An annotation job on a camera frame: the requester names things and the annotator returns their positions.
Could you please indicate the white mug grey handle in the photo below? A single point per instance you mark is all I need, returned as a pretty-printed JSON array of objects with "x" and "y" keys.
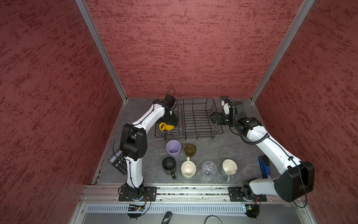
[{"x": 229, "y": 168}]

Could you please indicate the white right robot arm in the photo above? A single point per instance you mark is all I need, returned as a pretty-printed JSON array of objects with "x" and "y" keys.
[{"x": 296, "y": 177}]

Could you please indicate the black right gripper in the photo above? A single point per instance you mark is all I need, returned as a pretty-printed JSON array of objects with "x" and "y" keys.
[{"x": 220, "y": 115}]

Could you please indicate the clear glass cup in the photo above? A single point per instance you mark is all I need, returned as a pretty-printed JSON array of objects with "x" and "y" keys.
[{"x": 209, "y": 168}]

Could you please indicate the lilac plastic cup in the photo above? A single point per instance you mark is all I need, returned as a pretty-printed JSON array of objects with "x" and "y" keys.
[{"x": 173, "y": 148}]

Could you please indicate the black wire dish rack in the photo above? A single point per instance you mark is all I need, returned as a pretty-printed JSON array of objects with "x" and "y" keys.
[{"x": 194, "y": 120}]

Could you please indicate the grey round object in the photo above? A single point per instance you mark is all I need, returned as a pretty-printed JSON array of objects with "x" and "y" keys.
[{"x": 212, "y": 220}]

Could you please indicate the aluminium corner post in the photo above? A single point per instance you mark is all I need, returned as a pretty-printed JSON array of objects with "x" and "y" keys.
[
  {"x": 82, "y": 6},
  {"x": 292, "y": 30}
]

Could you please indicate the aluminium corner post right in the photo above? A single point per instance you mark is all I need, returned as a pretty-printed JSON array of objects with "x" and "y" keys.
[{"x": 292, "y": 30}]

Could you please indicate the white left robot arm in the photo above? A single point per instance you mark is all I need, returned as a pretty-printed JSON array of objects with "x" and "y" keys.
[{"x": 133, "y": 142}]

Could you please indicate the aluminium corner post left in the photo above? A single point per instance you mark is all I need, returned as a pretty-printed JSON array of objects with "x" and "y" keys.
[{"x": 82, "y": 6}]

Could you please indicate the yellow mug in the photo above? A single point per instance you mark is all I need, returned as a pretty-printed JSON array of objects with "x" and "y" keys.
[{"x": 163, "y": 126}]

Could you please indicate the black mug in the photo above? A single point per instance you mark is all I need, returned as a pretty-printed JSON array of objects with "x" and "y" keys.
[{"x": 169, "y": 166}]

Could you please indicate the black remote handset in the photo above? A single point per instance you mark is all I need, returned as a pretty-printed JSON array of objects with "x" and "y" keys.
[{"x": 167, "y": 218}]

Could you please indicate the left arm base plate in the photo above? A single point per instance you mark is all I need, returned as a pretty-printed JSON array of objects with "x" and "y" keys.
[{"x": 148, "y": 193}]

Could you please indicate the olive glass cup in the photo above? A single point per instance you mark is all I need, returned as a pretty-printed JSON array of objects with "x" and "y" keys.
[{"x": 190, "y": 150}]

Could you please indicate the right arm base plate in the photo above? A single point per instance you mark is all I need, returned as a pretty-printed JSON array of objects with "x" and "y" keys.
[{"x": 236, "y": 195}]

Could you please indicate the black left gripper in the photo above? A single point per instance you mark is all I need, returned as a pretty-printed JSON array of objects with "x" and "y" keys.
[{"x": 171, "y": 122}]

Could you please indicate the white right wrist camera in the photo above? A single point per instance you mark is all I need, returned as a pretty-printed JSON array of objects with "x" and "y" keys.
[{"x": 225, "y": 108}]

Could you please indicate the black calculator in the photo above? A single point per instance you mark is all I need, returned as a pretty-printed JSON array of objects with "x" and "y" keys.
[{"x": 118, "y": 161}]

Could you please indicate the cream mug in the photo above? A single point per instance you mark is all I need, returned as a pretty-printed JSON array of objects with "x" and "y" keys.
[{"x": 188, "y": 168}]

